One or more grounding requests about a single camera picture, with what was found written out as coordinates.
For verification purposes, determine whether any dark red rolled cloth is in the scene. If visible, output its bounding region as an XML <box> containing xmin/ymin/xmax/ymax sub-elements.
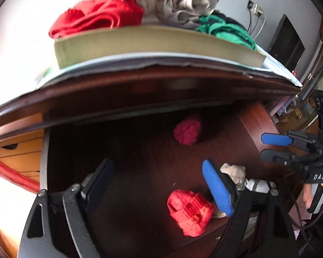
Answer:
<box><xmin>173</xmin><ymin>114</ymin><xmax>203</xmax><ymax>146</ymax></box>

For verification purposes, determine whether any bright red underwear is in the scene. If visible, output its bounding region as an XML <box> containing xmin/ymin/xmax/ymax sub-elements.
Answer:
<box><xmin>48</xmin><ymin>0</ymin><xmax>144</xmax><ymax>39</ymax></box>

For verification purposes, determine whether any red knit cloth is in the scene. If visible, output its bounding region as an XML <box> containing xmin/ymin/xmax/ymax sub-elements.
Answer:
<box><xmin>166</xmin><ymin>189</ymin><xmax>215</xmax><ymax>237</ymax></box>

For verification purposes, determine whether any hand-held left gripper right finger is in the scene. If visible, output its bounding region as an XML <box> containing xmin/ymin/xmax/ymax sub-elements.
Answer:
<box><xmin>202</xmin><ymin>158</ymin><xmax>299</xmax><ymax>258</ymax></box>

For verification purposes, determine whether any green striped underwear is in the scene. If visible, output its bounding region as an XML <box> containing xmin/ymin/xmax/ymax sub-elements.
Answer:
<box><xmin>195</xmin><ymin>11</ymin><xmax>257</xmax><ymax>51</ymax></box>

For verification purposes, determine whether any grey sock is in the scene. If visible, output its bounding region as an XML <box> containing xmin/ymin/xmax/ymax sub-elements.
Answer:
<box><xmin>245</xmin><ymin>179</ymin><xmax>276</xmax><ymax>194</ymax></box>

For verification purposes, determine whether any person's right hand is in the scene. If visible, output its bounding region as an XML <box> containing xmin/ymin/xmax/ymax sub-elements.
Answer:
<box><xmin>301</xmin><ymin>182</ymin><xmax>323</xmax><ymax>209</ymax></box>

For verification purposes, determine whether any shallow cardboard tray box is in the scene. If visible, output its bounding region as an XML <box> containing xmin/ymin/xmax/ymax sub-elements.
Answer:
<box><xmin>54</xmin><ymin>25</ymin><xmax>270</xmax><ymax>70</ymax></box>

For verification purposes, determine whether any beige underwear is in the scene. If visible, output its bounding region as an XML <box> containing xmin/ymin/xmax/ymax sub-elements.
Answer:
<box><xmin>153</xmin><ymin>0</ymin><xmax>220</xmax><ymax>29</ymax></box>

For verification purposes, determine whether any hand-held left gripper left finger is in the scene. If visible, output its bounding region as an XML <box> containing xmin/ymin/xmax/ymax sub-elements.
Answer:
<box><xmin>17</xmin><ymin>158</ymin><xmax>115</xmax><ymax>258</ymax></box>

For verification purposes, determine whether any wooden side drawer cabinet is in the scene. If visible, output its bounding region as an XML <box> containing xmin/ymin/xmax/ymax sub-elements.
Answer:
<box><xmin>0</xmin><ymin>129</ymin><xmax>45</xmax><ymax>187</ymax></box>

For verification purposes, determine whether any white cable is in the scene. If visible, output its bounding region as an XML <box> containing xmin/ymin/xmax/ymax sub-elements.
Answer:
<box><xmin>253</xmin><ymin>15</ymin><xmax>267</xmax><ymax>41</ymax></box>

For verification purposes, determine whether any black flat television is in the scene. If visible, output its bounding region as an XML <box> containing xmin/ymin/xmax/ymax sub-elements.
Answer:
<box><xmin>266</xmin><ymin>14</ymin><xmax>306</xmax><ymax>72</ymax></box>

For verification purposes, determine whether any wall socket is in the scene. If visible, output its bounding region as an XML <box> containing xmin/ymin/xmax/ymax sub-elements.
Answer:
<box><xmin>248</xmin><ymin>0</ymin><xmax>264</xmax><ymax>15</ymax></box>

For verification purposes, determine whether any beige sock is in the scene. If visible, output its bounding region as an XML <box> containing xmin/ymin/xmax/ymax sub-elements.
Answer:
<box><xmin>220</xmin><ymin>163</ymin><xmax>247</xmax><ymax>187</ymax></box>

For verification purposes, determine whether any wooden drawer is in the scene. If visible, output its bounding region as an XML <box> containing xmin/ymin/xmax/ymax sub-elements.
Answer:
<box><xmin>40</xmin><ymin>101</ymin><xmax>299</xmax><ymax>258</ymax></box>

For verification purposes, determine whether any cloud print tablecloth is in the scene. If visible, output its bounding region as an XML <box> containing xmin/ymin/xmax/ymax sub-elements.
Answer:
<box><xmin>35</xmin><ymin>46</ymin><xmax>303</xmax><ymax>90</ymax></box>

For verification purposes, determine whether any dark wooden dresser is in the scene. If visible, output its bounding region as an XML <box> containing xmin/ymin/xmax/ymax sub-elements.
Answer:
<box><xmin>0</xmin><ymin>64</ymin><xmax>303</xmax><ymax>194</ymax></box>

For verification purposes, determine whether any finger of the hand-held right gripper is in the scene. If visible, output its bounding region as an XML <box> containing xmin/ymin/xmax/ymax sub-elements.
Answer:
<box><xmin>260</xmin><ymin>148</ymin><xmax>323</xmax><ymax>173</ymax></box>
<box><xmin>261</xmin><ymin>130</ymin><xmax>320</xmax><ymax>151</ymax></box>

